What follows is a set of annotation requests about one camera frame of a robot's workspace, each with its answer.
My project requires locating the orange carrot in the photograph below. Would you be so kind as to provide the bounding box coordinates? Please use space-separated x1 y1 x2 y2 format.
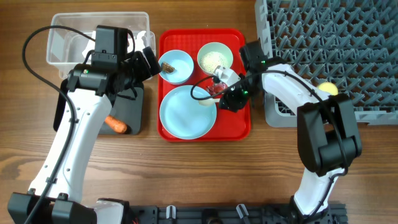
104 115 128 134

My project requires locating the red snack wrapper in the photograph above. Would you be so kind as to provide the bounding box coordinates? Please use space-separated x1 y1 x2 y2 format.
206 82 228 95

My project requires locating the yellow plastic cup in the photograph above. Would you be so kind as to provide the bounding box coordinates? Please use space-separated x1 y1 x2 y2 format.
317 82 338 96

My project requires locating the white plastic spoon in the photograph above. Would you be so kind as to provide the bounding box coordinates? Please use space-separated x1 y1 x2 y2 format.
198 98 220 106

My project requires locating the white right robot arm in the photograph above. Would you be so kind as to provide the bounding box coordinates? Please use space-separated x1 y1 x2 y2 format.
213 41 363 223

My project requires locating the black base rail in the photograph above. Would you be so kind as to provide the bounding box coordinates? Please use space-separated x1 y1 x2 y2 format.
131 203 348 224

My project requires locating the clear plastic bin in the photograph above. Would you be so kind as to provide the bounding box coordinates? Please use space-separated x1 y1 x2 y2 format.
46 12 156 80

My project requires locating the grey dishwasher rack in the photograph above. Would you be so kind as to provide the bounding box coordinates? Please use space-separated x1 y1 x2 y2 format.
254 0 397 125

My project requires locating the red plastic tray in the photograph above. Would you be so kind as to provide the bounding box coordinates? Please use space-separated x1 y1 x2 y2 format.
159 29 251 142

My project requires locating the white tissue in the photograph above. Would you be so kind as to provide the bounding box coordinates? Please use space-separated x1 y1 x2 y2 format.
82 31 146 57

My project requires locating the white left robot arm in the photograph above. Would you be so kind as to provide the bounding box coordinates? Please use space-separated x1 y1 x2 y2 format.
7 26 160 223

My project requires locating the light blue bowl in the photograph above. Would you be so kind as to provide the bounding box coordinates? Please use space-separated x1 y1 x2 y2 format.
159 50 194 85

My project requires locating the brown food scrap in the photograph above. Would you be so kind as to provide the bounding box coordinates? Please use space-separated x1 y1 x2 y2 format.
161 62 175 73

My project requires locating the black plastic bin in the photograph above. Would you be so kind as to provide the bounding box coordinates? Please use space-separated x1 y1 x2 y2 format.
53 79 144 135

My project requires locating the light blue plate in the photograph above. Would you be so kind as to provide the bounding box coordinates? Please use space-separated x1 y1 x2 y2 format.
159 85 217 140

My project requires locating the green bowl with rice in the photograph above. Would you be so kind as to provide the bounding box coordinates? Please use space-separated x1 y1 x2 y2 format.
197 42 234 75

